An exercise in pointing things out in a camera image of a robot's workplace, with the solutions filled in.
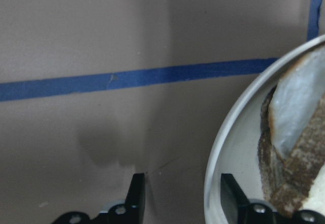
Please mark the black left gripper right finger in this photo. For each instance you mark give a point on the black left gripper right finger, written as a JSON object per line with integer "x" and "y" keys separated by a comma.
{"x": 238, "y": 208}

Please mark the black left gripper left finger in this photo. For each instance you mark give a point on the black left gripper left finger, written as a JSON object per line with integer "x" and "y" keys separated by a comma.
{"x": 130, "y": 211}

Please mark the cream round plate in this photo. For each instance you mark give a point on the cream round plate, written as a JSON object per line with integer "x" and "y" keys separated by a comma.
{"x": 235, "y": 147}

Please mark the bread slice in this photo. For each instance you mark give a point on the bread slice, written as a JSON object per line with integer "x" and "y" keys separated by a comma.
{"x": 271, "y": 166}
{"x": 303, "y": 187}

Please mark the bread slice on plate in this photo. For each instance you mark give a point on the bread slice on plate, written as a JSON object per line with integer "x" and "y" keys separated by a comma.
{"x": 271, "y": 166}

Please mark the fried egg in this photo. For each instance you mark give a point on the fried egg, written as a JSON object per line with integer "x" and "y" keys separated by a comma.
{"x": 295, "y": 99}

